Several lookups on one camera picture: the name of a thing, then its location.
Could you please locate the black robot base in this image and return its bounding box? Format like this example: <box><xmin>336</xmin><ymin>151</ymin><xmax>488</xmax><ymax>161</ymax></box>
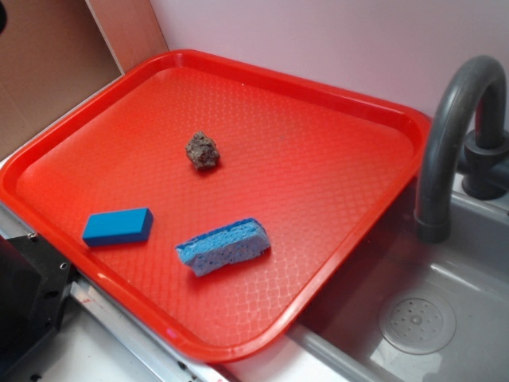
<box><xmin>1</xmin><ymin>232</ymin><xmax>76</xmax><ymax>380</ymax></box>

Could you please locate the blue rectangular block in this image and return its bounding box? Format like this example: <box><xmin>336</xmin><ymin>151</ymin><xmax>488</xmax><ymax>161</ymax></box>
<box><xmin>82</xmin><ymin>208</ymin><xmax>154</xmax><ymax>247</ymax></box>

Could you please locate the red plastic tray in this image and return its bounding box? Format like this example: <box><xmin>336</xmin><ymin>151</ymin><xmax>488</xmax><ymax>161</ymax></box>
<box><xmin>1</xmin><ymin>51</ymin><xmax>430</xmax><ymax>363</ymax></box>

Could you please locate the blue sponge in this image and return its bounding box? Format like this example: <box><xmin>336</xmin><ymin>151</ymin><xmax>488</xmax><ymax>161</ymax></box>
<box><xmin>176</xmin><ymin>218</ymin><xmax>270</xmax><ymax>277</ymax></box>

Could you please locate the brown rock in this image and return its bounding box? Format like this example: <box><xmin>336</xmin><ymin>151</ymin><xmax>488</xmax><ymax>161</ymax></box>
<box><xmin>185</xmin><ymin>131</ymin><xmax>220</xmax><ymax>171</ymax></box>

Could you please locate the grey plastic sink basin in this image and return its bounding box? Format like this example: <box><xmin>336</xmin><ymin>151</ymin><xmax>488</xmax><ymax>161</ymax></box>
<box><xmin>289</xmin><ymin>185</ymin><xmax>508</xmax><ymax>381</ymax></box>

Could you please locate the round sink drain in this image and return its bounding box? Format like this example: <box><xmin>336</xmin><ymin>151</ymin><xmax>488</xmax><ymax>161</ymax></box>
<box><xmin>378</xmin><ymin>290</ymin><xmax>457</xmax><ymax>355</ymax></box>

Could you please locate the grey curved faucet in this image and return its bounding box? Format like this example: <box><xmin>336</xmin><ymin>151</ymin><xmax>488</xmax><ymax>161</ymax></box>
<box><xmin>414</xmin><ymin>56</ymin><xmax>508</xmax><ymax>243</ymax></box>

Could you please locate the brown cardboard panel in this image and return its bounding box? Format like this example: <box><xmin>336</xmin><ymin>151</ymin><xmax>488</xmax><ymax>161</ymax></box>
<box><xmin>1</xmin><ymin>1</ymin><xmax>168</xmax><ymax>158</ymax></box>

